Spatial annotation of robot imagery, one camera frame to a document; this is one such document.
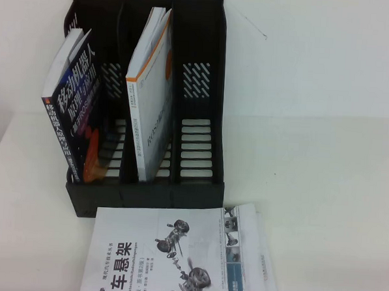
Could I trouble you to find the white car suspension book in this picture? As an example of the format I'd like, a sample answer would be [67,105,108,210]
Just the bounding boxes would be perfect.
[79,194,285,291]

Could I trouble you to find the black three-slot book stand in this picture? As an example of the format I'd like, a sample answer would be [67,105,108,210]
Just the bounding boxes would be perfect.
[52,0,236,226]

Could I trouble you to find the white orange ROS book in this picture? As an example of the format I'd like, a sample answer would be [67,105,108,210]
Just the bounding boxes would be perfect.
[120,5,180,184]

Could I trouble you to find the white autonomous driving book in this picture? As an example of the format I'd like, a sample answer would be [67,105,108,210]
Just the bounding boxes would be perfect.
[251,211,289,291]

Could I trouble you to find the dark blue mobile robot book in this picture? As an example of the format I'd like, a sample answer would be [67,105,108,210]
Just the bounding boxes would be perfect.
[36,26,107,184]

